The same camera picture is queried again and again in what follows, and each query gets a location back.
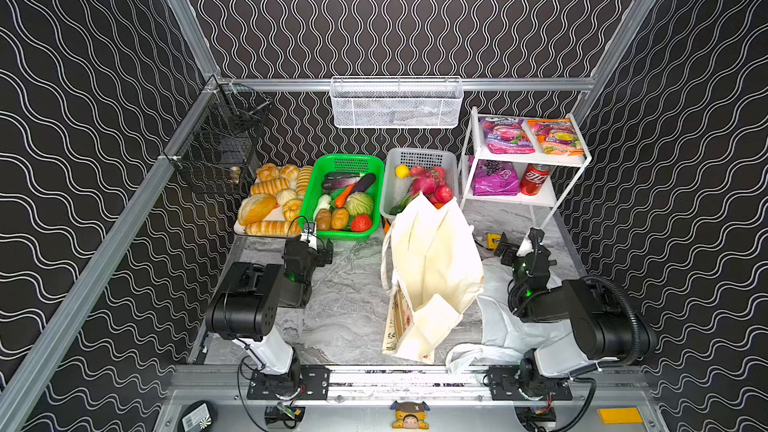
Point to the cartoon figure sticker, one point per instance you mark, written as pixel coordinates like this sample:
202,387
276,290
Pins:
410,416

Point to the black wire wall basket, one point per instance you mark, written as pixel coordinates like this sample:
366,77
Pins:
220,157

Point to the pink dragon fruit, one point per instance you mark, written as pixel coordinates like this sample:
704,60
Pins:
426,182

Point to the cream canvas tote bag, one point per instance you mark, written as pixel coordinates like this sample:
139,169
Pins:
432,272

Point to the red apple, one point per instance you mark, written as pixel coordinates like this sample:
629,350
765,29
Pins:
442,195

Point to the orange carrot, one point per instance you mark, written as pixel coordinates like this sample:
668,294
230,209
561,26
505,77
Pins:
343,196

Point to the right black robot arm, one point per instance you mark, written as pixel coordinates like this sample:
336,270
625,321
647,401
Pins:
606,330

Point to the white two-tier shelf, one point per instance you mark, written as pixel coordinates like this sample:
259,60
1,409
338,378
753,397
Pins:
545,203

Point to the orange candy bag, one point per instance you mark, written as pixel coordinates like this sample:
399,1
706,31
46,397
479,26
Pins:
557,136

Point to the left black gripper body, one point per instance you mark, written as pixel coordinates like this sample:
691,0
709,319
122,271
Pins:
318,250

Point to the purple eggplant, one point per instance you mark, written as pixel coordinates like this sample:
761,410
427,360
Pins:
364,183

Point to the white plastic grocery bag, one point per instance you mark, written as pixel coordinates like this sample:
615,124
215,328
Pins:
505,337

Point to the purple candy bag top shelf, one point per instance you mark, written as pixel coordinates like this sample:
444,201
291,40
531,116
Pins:
505,135

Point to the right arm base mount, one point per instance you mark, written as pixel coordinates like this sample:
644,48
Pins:
512,383

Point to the white plastic fruit basket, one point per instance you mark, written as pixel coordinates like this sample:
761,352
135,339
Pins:
395,191

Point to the brown potato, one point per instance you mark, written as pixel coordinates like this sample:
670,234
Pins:
323,220

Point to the white bread tray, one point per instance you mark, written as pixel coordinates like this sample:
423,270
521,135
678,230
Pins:
289,203

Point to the purple snack bag shelf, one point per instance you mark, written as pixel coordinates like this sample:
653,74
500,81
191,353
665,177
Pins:
495,179

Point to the large golden bread loaf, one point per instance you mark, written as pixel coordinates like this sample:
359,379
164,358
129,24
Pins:
256,208

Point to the yellow lemon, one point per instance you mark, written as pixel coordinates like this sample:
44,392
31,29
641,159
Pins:
402,171

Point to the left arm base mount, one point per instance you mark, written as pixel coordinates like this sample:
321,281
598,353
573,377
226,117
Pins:
308,382

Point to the yellow potato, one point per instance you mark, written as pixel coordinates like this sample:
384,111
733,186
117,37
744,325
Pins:
339,219

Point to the red soda can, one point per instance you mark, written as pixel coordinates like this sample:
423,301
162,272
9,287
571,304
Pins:
534,178

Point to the long striped bread front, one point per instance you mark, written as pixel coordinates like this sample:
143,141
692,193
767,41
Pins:
273,229

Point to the green cabbage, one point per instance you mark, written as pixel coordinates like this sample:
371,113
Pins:
359,203

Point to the red tomato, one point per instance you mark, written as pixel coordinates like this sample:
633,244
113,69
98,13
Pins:
361,223

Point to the white wire wall basket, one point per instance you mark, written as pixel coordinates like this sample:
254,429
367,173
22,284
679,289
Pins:
383,102

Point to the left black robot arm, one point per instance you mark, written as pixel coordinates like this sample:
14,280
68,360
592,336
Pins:
244,307

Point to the yellow tape measure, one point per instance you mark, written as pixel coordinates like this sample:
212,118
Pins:
492,241

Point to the yellow label plate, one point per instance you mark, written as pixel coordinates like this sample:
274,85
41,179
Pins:
620,416

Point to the green plastic basket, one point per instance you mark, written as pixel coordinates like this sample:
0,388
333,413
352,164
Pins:
331,174

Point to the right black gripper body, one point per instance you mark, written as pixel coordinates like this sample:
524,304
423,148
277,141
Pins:
522,254

